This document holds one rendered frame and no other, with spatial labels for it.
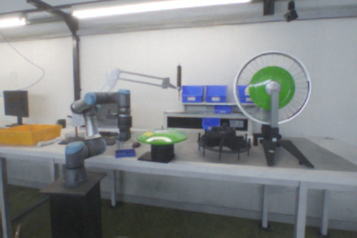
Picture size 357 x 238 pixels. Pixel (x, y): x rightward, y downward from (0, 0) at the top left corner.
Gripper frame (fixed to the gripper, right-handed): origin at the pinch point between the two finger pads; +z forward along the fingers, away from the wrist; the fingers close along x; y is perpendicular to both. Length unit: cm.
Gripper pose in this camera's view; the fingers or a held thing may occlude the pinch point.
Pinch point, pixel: (120, 151)
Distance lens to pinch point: 106.8
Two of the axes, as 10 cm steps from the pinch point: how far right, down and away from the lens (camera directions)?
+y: 10.0, 0.0, -0.6
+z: 0.0, 10.0, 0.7
